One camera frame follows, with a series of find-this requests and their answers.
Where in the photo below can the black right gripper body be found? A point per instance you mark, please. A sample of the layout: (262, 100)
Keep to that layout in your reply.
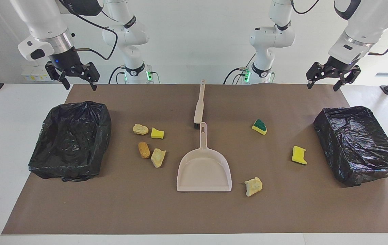
(65, 61)

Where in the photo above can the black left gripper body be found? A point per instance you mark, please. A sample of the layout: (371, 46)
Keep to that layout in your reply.
(340, 64)

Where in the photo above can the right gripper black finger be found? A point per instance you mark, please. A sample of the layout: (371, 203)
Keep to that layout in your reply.
(51, 69)
(91, 73)

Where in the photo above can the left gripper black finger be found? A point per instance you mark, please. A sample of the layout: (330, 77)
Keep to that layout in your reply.
(350, 75)
(316, 71)

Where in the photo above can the green and yellow sponge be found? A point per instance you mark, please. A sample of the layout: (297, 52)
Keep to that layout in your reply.
(259, 127)

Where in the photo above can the beige hand brush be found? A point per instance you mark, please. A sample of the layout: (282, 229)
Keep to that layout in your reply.
(199, 105)

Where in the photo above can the pale beige foam chunk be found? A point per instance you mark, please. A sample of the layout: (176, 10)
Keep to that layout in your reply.
(140, 129)
(253, 186)
(158, 158)

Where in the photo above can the beige plastic dustpan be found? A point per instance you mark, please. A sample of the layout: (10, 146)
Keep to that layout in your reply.
(204, 170)

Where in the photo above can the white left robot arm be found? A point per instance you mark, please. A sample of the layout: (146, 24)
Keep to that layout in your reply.
(272, 37)

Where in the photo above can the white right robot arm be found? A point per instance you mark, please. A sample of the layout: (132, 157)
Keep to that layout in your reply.
(44, 20)

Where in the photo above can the black bag lined bin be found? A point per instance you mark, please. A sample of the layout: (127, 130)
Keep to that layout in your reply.
(71, 143)
(357, 143)

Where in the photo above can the small yellow sponge piece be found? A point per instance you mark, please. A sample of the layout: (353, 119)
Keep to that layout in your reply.
(157, 133)

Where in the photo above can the brown foam chunk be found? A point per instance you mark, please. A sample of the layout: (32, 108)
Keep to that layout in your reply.
(144, 150)

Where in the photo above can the brown table mat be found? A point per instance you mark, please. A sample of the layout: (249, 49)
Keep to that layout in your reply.
(180, 211)

